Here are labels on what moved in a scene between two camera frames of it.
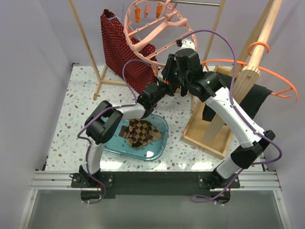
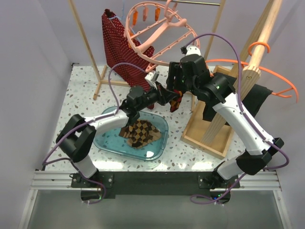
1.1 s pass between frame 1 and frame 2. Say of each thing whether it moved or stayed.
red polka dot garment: stayed
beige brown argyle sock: stayed
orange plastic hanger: stayed
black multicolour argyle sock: moved
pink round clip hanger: moved
